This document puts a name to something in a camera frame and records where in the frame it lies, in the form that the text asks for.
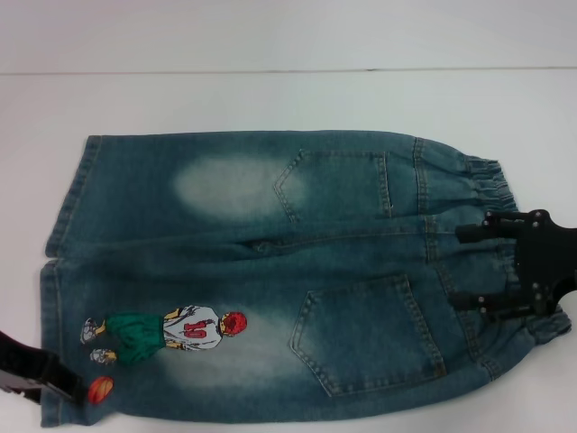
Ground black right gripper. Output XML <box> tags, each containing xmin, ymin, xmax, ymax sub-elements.
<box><xmin>449</xmin><ymin>208</ymin><xmax>577</xmax><ymax>323</ymax></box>

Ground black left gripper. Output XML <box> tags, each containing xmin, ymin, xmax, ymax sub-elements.
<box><xmin>0</xmin><ymin>330</ymin><xmax>86</xmax><ymax>404</ymax></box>

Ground blue denim shorts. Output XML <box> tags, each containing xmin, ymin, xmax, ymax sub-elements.
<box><xmin>39</xmin><ymin>133</ymin><xmax>572</xmax><ymax>433</ymax></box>

